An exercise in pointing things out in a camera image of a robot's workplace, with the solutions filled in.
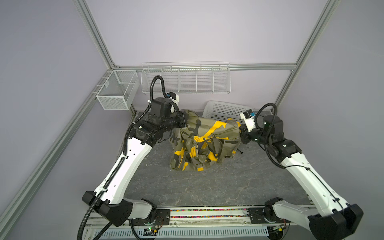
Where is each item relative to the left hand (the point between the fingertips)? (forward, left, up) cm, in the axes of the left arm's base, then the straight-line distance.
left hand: (188, 117), depth 67 cm
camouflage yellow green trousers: (-6, -6, -12) cm, 15 cm away
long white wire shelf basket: (+42, -11, -7) cm, 44 cm away
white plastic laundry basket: (+36, -26, -32) cm, 55 cm away
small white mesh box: (+41, +47, -14) cm, 64 cm away
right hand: (-2, -23, -8) cm, 24 cm away
